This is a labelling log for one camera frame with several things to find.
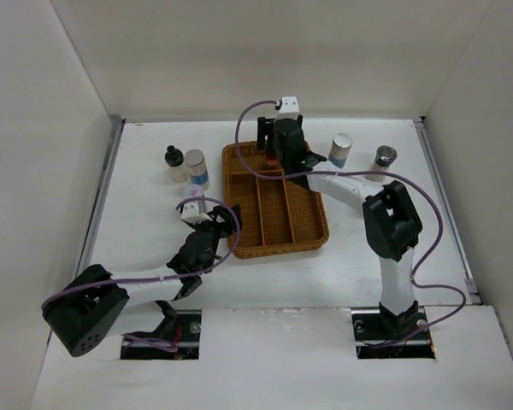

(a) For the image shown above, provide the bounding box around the black knob salt grinder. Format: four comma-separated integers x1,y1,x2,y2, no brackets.
164,145,188,183

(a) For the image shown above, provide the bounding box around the yellow cap sauce bottle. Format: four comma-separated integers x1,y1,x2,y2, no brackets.
264,137,280,168

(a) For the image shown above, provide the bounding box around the blue label pepper jar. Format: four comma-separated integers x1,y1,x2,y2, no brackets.
327,133,353,168
185,149,209,190

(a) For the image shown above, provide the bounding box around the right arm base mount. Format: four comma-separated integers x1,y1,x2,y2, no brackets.
351,307,435,360

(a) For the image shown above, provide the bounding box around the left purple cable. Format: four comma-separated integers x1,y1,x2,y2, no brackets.
41,197,244,353

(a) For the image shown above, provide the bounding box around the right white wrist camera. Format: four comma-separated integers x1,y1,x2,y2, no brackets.
275,97,300,116

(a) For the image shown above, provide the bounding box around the purple cable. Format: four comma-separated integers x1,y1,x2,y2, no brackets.
41,197,244,353
234,98,467,347

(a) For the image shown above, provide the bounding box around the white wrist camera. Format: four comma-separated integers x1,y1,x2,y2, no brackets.
181,201,205,224
275,97,300,116

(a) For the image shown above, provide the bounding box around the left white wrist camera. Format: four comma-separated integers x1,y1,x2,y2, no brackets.
181,201,205,224

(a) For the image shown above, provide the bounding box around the brown wicker organizer tray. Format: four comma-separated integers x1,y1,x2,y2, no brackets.
221,144,329,259

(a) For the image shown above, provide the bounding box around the black top salt grinder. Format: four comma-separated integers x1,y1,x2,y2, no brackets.
365,145,398,183

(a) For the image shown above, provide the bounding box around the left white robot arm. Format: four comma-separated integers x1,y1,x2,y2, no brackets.
41,201,243,357

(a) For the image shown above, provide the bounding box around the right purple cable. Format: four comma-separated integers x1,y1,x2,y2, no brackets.
234,98,467,347

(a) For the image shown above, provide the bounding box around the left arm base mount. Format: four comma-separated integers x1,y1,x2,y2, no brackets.
120,301,203,360

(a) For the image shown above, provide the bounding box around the white lid sauce jar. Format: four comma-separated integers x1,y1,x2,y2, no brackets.
182,184,204,200

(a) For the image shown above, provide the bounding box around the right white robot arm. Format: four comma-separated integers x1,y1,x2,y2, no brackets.
256,115,422,339

